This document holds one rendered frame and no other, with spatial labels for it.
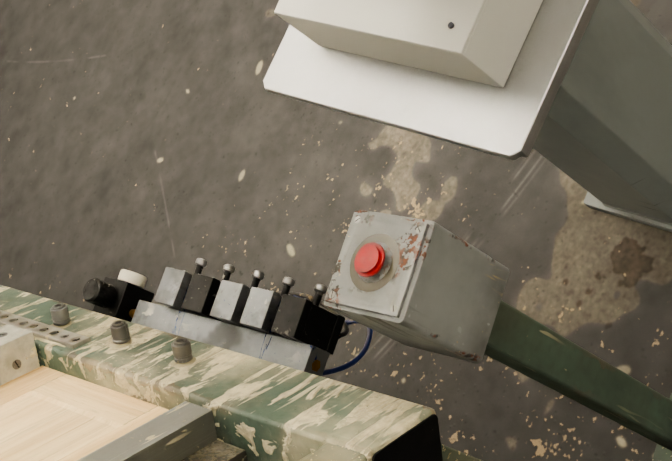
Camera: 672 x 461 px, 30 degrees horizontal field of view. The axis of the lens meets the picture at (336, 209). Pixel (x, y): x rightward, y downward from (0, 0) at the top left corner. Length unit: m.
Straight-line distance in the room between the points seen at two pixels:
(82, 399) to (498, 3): 0.73
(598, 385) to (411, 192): 0.98
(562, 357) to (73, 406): 0.64
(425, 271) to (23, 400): 0.61
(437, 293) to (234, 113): 1.77
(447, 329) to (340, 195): 1.37
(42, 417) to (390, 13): 0.68
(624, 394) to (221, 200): 1.42
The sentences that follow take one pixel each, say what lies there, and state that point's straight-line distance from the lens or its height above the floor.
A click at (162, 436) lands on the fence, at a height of 0.96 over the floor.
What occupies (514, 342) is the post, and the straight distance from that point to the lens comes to 1.59.
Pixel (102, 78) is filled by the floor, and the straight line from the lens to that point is 3.56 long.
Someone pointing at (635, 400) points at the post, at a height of 0.32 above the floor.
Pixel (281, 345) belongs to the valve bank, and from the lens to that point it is 1.71.
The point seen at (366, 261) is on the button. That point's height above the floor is 0.94.
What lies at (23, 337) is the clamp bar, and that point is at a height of 0.94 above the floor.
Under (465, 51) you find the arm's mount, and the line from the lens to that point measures 1.56.
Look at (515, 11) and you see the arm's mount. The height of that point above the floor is 0.79.
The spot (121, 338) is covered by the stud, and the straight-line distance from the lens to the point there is 1.73.
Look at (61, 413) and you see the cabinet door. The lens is 1.66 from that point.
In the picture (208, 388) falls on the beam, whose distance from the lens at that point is 1.56.
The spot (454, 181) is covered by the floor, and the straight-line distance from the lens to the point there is 2.59.
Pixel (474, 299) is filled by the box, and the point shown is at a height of 0.81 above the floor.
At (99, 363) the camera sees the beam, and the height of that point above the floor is 0.91.
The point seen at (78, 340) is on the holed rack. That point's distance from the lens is 1.77.
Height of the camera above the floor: 1.98
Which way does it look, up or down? 46 degrees down
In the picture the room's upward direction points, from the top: 60 degrees counter-clockwise
